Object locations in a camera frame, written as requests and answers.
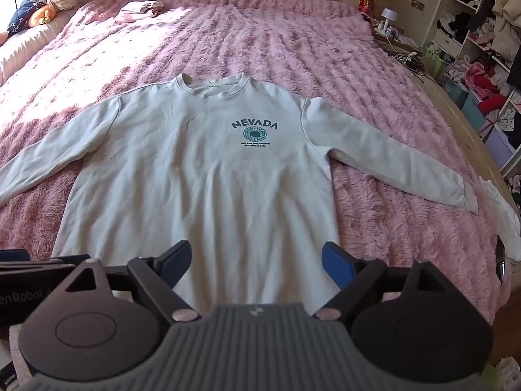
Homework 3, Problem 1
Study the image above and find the blue storage bin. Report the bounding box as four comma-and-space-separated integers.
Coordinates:
442, 71, 489, 132

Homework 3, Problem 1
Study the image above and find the green storage bin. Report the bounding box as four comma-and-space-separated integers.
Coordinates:
423, 43, 452, 83

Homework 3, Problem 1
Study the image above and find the white printed sweatshirt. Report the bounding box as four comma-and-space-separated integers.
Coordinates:
0, 72, 480, 314

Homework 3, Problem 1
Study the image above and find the cream padded cushion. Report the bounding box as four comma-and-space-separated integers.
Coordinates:
0, 10, 79, 87

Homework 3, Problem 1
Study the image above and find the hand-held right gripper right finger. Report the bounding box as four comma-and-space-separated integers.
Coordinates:
313, 241, 452, 322

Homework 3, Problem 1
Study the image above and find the orange plush toy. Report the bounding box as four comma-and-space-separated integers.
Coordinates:
29, 5, 58, 27

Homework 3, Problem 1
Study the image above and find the white wardrobe shelf unit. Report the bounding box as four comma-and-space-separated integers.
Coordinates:
431, 0, 521, 180

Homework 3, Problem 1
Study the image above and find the bedside table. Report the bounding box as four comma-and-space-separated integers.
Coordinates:
372, 24, 421, 50

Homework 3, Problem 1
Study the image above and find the red clothes pile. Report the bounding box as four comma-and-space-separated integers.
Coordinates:
464, 63, 510, 115

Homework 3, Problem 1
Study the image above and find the navy patterned pillow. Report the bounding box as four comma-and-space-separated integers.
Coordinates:
6, 0, 41, 34

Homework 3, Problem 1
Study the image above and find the small white folded garment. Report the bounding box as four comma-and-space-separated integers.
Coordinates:
114, 0, 165, 24

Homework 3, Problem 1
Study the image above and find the white table lamp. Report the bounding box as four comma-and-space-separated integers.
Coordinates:
380, 7, 398, 30

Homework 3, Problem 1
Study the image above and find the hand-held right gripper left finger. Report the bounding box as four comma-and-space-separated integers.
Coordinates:
49, 240, 200, 323

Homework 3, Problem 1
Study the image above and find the tangle of black cables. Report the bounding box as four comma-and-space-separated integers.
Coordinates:
387, 47, 429, 76

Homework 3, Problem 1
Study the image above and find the pink fluffy blanket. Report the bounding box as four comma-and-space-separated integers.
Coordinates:
0, 0, 507, 335

